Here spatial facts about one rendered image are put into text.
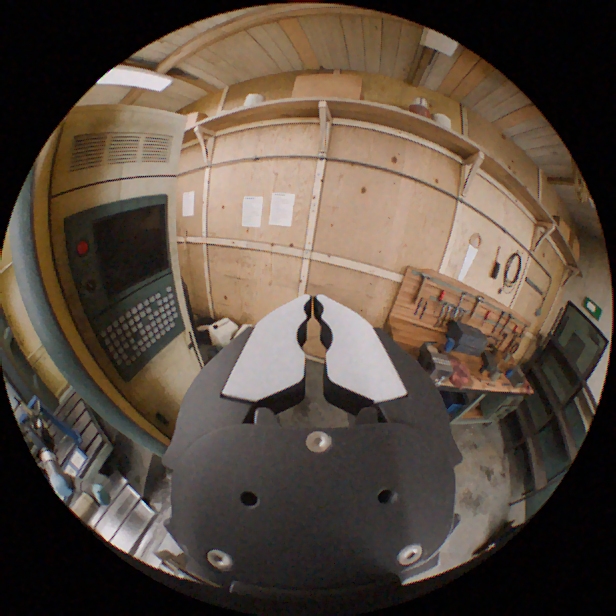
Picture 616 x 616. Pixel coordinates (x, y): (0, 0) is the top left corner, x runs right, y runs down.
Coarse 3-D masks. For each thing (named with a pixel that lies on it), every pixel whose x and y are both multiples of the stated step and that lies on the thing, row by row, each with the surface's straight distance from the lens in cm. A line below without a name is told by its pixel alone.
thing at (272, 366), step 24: (288, 312) 9; (264, 336) 8; (288, 336) 8; (240, 360) 7; (264, 360) 7; (288, 360) 7; (240, 384) 6; (264, 384) 6; (288, 384) 6; (288, 408) 7
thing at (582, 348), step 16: (592, 304) 372; (560, 320) 383; (576, 320) 375; (560, 336) 378; (576, 336) 370; (592, 336) 361; (544, 352) 386; (560, 352) 374; (576, 352) 367; (592, 352) 363; (544, 368) 381; (560, 368) 371; (560, 384) 369; (528, 400) 388; (544, 400) 376; (560, 400) 367; (512, 416) 402; (544, 416) 375
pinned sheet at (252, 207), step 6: (246, 198) 183; (252, 198) 180; (258, 198) 176; (246, 204) 183; (252, 204) 179; (258, 204) 176; (246, 210) 182; (252, 210) 179; (258, 210) 175; (246, 216) 182; (252, 216) 179; (258, 216) 175; (246, 222) 183; (252, 222) 179; (258, 222) 176
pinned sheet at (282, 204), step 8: (272, 200) 169; (280, 200) 166; (288, 200) 163; (272, 208) 169; (280, 208) 166; (288, 208) 163; (272, 216) 169; (280, 216) 166; (288, 216) 163; (280, 224) 166; (288, 224) 163
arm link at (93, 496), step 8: (80, 488) 89; (88, 488) 84; (96, 488) 82; (104, 488) 84; (80, 496) 82; (88, 496) 82; (96, 496) 82; (104, 496) 83; (72, 504) 81; (80, 504) 80; (88, 504) 80; (96, 504) 82; (104, 504) 83; (80, 512) 79; (88, 512) 80; (96, 512) 83; (88, 520) 80
